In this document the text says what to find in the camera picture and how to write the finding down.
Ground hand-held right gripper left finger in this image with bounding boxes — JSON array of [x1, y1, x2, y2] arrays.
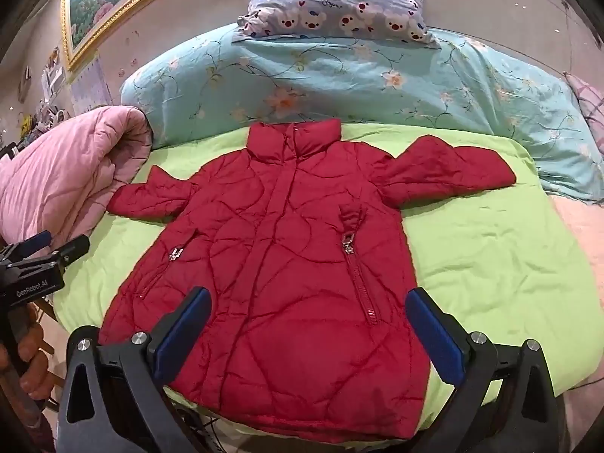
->
[[57, 287, 213, 453]]

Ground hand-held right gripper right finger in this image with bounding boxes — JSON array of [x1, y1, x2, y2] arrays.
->
[[406, 287, 560, 453]]

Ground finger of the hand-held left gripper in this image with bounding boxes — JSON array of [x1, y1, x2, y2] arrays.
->
[[0, 230, 54, 266], [28, 235, 91, 271]]

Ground red puffer jacket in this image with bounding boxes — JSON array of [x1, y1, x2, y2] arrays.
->
[[98, 119, 517, 445]]

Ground person's left forearm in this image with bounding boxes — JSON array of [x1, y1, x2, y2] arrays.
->
[[0, 399, 56, 453]]

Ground person's left hand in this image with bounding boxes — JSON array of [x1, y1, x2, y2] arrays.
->
[[0, 322, 56, 402]]

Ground pink quilt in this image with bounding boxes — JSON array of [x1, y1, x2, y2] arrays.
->
[[0, 105, 154, 258]]

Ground light green bed sheet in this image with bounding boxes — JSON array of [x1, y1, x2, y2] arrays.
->
[[51, 122, 596, 453]]

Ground pile of shelf clutter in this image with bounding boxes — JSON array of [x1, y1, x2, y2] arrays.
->
[[0, 46, 72, 156]]

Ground pink fluffy blanket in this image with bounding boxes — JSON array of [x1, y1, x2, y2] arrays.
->
[[547, 193, 604, 453]]

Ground gold framed landscape painting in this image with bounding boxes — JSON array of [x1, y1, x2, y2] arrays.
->
[[60, 0, 215, 72]]

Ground teal floral duvet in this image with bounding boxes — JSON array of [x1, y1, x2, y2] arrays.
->
[[119, 23, 604, 206]]

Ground purple patterned pillow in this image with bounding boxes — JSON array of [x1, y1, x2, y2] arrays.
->
[[563, 72, 604, 154]]

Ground bear print pillow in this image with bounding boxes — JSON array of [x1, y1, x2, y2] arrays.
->
[[236, 0, 441, 49]]

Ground black cable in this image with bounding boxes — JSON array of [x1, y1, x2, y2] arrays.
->
[[172, 399, 237, 453]]

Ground purple wall calendar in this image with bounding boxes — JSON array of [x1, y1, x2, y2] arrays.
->
[[70, 55, 115, 116]]

